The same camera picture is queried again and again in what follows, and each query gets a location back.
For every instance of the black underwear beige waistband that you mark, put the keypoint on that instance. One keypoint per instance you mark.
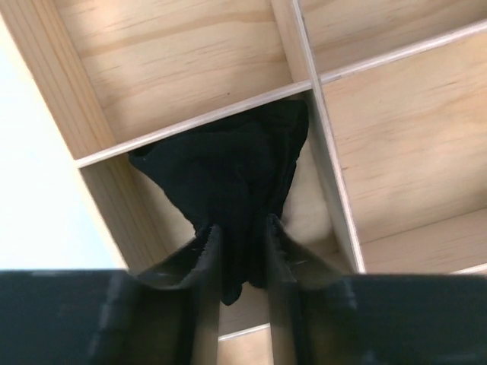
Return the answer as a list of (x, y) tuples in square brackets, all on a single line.
[(232, 173)]

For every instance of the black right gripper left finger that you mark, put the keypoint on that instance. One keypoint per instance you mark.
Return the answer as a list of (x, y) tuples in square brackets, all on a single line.
[(168, 314)]

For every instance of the wooden compartment tray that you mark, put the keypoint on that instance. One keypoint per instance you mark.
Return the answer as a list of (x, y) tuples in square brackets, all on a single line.
[(391, 179)]

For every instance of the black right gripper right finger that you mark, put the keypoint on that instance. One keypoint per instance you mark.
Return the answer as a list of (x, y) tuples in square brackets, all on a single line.
[(319, 315)]

